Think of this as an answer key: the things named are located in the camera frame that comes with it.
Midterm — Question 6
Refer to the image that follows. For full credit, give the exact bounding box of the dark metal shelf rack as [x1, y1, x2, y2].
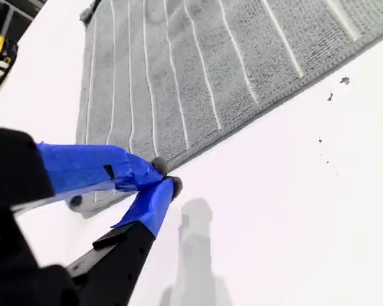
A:
[0, 0, 47, 36]

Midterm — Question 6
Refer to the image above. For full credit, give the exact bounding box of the yellow and black power tool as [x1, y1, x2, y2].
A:
[0, 33, 19, 91]

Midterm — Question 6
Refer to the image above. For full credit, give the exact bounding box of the grey striped towel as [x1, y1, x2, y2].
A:
[68, 0, 383, 220]

